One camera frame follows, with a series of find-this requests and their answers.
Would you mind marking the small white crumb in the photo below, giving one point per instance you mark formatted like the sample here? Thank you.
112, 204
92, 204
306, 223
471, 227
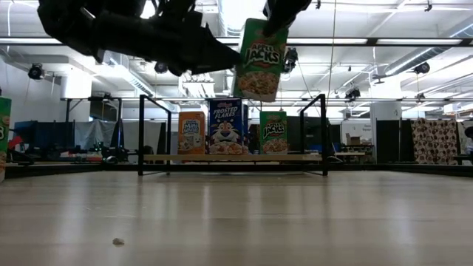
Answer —
118, 242

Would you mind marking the blue Frosted Flakes cereal box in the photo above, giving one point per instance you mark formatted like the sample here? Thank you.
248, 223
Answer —
225, 129

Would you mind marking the blue partition screen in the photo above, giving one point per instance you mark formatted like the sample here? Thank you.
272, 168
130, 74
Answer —
44, 134

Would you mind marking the light patterned fabric partition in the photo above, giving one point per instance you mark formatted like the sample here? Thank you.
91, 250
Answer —
436, 142

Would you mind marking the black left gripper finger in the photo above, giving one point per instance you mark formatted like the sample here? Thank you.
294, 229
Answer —
214, 44
210, 63

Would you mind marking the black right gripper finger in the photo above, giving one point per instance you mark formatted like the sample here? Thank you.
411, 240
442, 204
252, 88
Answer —
277, 23

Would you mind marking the black ceiling spotlight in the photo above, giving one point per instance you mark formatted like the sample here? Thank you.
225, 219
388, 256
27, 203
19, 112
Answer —
161, 68
422, 67
293, 61
353, 94
35, 71

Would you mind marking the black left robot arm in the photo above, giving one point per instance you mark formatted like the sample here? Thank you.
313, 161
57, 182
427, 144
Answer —
74, 26

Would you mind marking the wooden shelf with black frame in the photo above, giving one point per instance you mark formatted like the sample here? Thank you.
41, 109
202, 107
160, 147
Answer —
258, 157

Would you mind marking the dark patterned fabric partition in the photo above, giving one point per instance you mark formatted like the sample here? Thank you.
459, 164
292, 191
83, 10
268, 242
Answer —
254, 136

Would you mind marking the green Apple Jacks cereal box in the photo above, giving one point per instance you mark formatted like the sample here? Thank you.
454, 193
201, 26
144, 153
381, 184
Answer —
4, 140
260, 66
273, 133

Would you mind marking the large round ceiling duct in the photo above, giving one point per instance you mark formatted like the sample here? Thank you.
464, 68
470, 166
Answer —
240, 11

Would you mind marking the orange Mini Wheats cereal box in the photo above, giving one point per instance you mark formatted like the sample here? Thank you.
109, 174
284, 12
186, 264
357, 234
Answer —
192, 133

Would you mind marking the person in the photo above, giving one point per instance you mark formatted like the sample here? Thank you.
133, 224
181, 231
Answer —
469, 144

